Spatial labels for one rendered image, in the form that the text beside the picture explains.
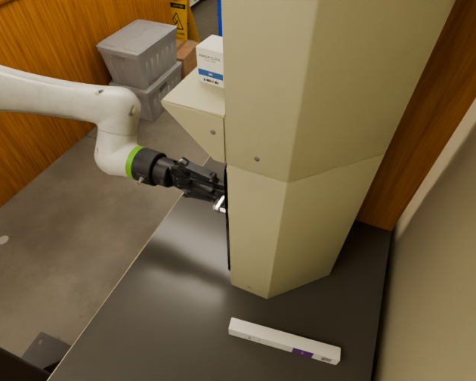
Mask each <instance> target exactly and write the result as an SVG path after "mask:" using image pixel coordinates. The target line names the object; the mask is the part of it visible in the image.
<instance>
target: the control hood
mask: <svg viewBox="0 0 476 381"><path fill-rule="evenodd" d="M161 103H162V105H163V106H164V108H165V109H166V110H167V111H168V112H169V113H170V114H171V115H172V116H173V117H174V118H175V119H176V120H177V121H178V123H179V124H180V125H181V126H182V127H183V128H184V129H185V130H186V131H187V132H188V133H189V134H190V135H191V136H192V138H193V139H194V140H195V141H196V142H197V143H198V144H199V145H200V146H201V147H202V148H203V149H204V150H205V151H206V153H207V154H208V155H209V156H210V157H211V158H212V159H213V160H215V161H218V162H221V163H226V162H227V145H226V123H225V102H224V88H221V87H218V86H215V85H210V84H208V83H205V82H201V81H199V74H198V66H197V67H196V68H195V69H194V70H193V71H192V72H191V73H190V74H189V75H188V76H186V77H185V78H184V79H183V80H182V81H181V82H180V83H179V84H178V85H177V86H176V87H175V88H174V89H173V90H172V91H170V92H169V93H168V94H167V95H166V96H165V97H164V98H163V99H162V100H161Z"/></svg>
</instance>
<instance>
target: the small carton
mask: <svg viewBox="0 0 476 381"><path fill-rule="evenodd" d="M196 58H197V66H198V74H199V81H200V82H205V83H208V84H210V85H215V86H218V87H221V88H224V60H223V39H222V37H220V36H215V35H211V36H209V37H208V38H207V39H205V40H204V41H203V42H201V43H199V44H198V45H197V46H196Z"/></svg>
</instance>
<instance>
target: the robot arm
mask: <svg viewBox="0 0 476 381"><path fill-rule="evenodd" d="M0 112H12V113H31V114H38V115H45V116H56V117H61V118H66V119H74V120H78V121H86V122H92V123H95V124H96V125H97V127H98V129H97V140H96V146H95V150H94V159H95V162H96V163H97V166H98V167H99V168H100V169H101V170H102V171H103V172H105V173H107V174H108V175H117V176H123V177H127V178H131V179H134V180H136V181H138V182H137V183H138V184H139V185H140V184H141V183H144V184H148V185H151V186H157V185H161V186H163V187H173V186H175V187H176V188H178V189H180V190H182V191H183V192H184V195H183V196H184V197H192V198H195V199H199V200H205V201H209V202H212V203H214V202H215V201H216V199H217V198H218V199H220V198H221V195H222V194H224V182H223V181H220V179H219V178H217V173H216V172H213V171H211V170H209V169H206V168H204V167H202V166H199V165H197V164H195V163H192V162H191V161H189V160H188V159H186V158H185V157H181V159H180V160H179V161H176V160H173V159H170V158H168V157H167V156H166V155H165V154H164V153H161V152H159V151H156V150H151V149H149V148H146V147H142V146H140V145H138V143H137V141H138V126H139V122H140V117H141V103H140V101H139V99H138V97H137V96H136V94H135V93H134V92H132V91H130V90H129V89H127V88H123V87H119V86H107V85H92V84H86V83H81V82H71V81H66V80H62V79H54V78H50V77H47V76H40V75H36V74H33V73H27V72H24V71H20V70H16V69H12V68H10V67H5V66H2V65H0ZM210 175H211V176H210Z"/></svg>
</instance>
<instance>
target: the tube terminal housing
mask: <svg viewBox="0 0 476 381"><path fill-rule="evenodd" d="M455 1H456V0H221V17H222V39H223V60H224V102H225V123H226V145H227V192H228V214H229V235H230V276H231V284H232V285H234V286H235V287H239V288H241V289H243V290H246V291H248V292H250V293H254V294H255V295H258V296H260V297H263V298H265V299H270V298H272V297H275V296H278V295H279V294H282V293H285V292H287V291H290V290H293V289H295V288H297V287H300V286H303V285H305V284H307V283H310V282H312V281H315V280H318V279H320V278H322V277H325V276H328V275H329V274H330V272H331V270H332V267H333V265H334V264H335V261H336V259H337V257H338V254H339V253H340V251H341V249H342V246H343V244H344V242H345V240H346V237H347V235H348V233H349V231H350V229H351V226H352V224H353V223H354V220H355V218H356V216H357V213H358V212H359V209H360V207H361V205H362V203H363V200H364V198H365V196H366V194H367V192H368V190H369V187H370V185H371V184H372V180H373V179H374V177H375V175H376V173H377V170H378V168H379V166H380V164H381V162H382V159H383V157H384V155H385V152H386V150H387V149H388V146H389V144H390V142H391V139H392V138H393V136H394V133H395V131H396V129H397V127H398V124H399V122H400V120H401V118H402V116H403V113H404V111H405V109H406V106H407V104H408V103H409V101H410V98H411V96H412V94H413V92H414V90H415V88H416V85H417V83H418V81H419V79H420V76H421V75H422V72H423V70H424V68H425V65H426V64H427V62H428V59H429V57H430V55H431V53H432V51H433V48H434V46H435V44H436V42H437V39H438V37H439V35H440V33H441V31H442V29H443V27H444V24H445V23H446V21H447V18H448V16H449V14H450V12H451V9H452V7H453V5H454V3H455Z"/></svg>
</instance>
